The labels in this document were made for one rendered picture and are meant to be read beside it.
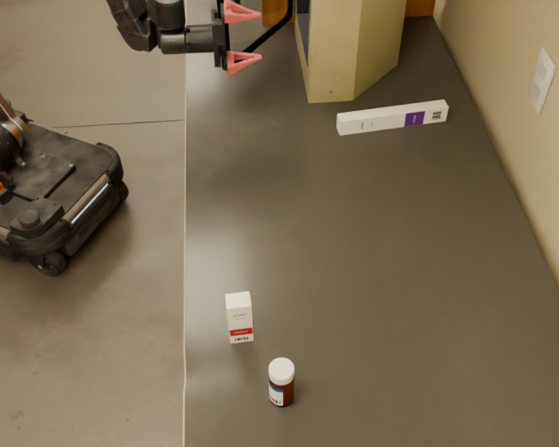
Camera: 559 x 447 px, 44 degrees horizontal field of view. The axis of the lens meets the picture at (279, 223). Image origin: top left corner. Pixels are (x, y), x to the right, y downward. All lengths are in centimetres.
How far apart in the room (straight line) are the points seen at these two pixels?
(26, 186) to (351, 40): 143
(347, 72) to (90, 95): 197
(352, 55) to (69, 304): 141
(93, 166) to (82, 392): 84
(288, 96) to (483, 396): 88
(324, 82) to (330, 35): 13
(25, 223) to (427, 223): 142
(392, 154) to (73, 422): 131
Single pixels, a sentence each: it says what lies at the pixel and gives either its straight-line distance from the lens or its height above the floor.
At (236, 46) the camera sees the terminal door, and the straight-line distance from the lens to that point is 173.
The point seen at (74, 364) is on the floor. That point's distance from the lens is 241.
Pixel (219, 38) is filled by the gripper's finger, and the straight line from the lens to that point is 144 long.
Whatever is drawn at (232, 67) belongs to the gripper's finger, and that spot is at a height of 114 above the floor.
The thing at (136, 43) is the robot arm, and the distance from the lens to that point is 149.
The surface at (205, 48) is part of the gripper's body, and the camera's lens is 146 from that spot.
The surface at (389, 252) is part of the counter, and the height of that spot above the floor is 94.
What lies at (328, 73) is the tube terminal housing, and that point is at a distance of 166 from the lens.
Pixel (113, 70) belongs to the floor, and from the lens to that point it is 358.
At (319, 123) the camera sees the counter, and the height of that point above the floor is 94.
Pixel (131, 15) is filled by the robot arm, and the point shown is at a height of 124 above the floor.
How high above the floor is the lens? 197
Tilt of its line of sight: 47 degrees down
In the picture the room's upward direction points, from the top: straight up
